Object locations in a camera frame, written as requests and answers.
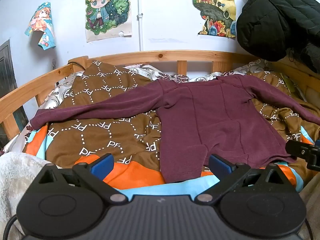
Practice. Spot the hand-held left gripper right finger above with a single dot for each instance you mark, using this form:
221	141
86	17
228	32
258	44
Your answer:
220	166

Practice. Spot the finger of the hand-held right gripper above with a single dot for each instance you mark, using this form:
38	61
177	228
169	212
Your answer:
298	150

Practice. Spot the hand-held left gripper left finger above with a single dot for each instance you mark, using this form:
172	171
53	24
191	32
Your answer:
101	166

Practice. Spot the maroon long-sleeve shirt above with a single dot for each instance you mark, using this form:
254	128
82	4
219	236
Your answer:
212	110

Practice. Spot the brown patterned blanket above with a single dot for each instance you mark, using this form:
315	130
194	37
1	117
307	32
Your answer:
100	120

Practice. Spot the yellow-green packet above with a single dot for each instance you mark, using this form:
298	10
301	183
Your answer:
291	85

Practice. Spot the white fluffy blanket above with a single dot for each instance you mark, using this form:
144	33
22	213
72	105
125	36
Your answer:
15	180

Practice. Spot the white floral bed sheet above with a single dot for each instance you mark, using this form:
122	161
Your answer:
147	71

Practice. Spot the black puffer jacket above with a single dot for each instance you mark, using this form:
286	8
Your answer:
275	17

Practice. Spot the dark window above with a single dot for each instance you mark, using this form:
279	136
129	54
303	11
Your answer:
6	67

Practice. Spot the blond cartoon character poster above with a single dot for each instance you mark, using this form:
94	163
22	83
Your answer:
107	7

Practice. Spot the wooden bed frame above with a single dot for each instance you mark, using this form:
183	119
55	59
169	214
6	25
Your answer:
150	55

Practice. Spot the white wall pipe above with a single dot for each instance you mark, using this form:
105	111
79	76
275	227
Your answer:
140	30

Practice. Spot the curled cartoon wall poster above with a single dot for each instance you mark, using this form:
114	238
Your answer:
41	25

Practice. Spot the colourful landscape wall poster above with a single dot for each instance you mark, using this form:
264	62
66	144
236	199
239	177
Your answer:
215	7

